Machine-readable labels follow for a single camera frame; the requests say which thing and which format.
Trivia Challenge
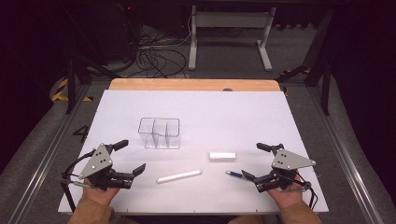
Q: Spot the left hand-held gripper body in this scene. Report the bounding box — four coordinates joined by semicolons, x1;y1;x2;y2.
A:
78;143;134;191

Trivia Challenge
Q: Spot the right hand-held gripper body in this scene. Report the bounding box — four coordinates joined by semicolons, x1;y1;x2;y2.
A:
254;143;317;193

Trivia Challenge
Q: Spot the blue pen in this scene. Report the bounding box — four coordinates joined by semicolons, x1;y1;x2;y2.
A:
225;170;246;180

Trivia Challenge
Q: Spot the white glue stick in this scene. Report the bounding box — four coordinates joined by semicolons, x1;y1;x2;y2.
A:
208;151;237;161

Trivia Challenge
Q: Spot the clear plastic organizer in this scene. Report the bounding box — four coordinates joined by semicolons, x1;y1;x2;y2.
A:
137;117;182;150

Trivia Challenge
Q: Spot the white pen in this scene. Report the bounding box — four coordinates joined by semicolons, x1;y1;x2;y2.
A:
156;169;204;185

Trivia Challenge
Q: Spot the person's left hand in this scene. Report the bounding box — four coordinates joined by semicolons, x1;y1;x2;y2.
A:
82;178;121;206

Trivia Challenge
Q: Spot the person's right hand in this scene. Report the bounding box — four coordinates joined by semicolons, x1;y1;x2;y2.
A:
266;183;304;210

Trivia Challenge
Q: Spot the white board sheet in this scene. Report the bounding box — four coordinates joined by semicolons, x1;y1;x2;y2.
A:
58;89;330;216

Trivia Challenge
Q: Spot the black metal stand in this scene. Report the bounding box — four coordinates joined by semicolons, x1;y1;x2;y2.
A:
275;8;332;117
65;55;122;115

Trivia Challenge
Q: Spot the yellow black hazard tape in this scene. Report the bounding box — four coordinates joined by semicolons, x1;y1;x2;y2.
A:
50;77;94;103

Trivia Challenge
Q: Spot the black equipment box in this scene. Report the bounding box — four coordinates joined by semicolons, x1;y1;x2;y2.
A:
92;0;140;63

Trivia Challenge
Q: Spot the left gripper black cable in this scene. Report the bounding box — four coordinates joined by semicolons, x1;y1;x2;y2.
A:
60;148;98;213

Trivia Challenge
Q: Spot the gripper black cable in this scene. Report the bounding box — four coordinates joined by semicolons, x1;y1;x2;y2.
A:
295;173;319;210
60;148;98;213

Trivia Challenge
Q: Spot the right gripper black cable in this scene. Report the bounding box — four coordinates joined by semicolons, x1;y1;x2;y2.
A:
295;173;319;210

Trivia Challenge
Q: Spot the aluminium floor rail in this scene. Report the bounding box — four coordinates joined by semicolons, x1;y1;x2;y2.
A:
306;87;383;224
7;85;92;224

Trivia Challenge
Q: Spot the tangle of black floor cables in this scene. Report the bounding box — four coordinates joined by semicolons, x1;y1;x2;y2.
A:
124;18;190;78

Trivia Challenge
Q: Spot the white metal stand frame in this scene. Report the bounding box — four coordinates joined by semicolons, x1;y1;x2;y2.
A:
188;5;277;72

